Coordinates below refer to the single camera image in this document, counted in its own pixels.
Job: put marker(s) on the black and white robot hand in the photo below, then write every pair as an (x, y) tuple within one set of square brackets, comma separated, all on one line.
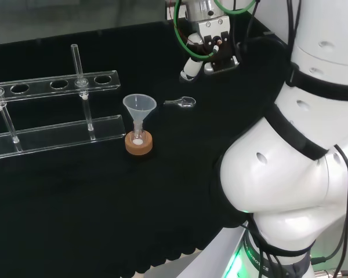
[(213, 27)]

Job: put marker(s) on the clear plastic funnel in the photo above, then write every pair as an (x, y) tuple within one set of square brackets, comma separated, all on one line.
[(139, 105)]

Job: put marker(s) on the glass weighing funnel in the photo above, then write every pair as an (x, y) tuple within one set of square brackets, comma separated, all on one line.
[(185, 102)]

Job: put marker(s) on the glass round-bottom flask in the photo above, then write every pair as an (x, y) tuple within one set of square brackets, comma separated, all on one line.
[(138, 139)]

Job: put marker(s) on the black bench cloth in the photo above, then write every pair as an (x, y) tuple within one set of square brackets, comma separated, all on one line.
[(75, 202)]

